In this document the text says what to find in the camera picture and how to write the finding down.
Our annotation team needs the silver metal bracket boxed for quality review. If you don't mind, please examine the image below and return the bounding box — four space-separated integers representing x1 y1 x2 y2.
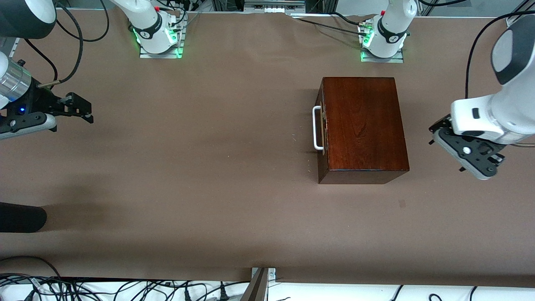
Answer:
251 267 277 283

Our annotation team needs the black ribbed cylinder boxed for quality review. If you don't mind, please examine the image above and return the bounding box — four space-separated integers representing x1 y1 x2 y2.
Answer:
0 202 47 233

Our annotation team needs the wooden drawer with white handle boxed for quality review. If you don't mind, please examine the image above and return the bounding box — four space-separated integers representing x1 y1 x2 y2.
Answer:
313 79 330 172

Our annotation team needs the grey equipment rack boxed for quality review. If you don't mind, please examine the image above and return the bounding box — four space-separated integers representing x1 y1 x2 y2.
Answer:
242 0 306 13

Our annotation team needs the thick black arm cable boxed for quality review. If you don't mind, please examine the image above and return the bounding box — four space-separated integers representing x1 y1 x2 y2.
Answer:
38 2 84 88

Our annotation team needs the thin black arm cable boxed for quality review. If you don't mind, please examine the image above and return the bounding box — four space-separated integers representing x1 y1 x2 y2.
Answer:
24 39 59 83

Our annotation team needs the dark metal strut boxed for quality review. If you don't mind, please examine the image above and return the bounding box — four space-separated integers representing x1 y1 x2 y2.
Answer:
240 268 269 301

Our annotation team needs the dark brown wooden box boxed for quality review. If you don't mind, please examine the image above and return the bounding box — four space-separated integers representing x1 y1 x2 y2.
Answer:
316 77 410 185

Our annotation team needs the aluminium table edge rail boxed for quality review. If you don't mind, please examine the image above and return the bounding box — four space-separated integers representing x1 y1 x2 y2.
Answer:
5 37 21 58

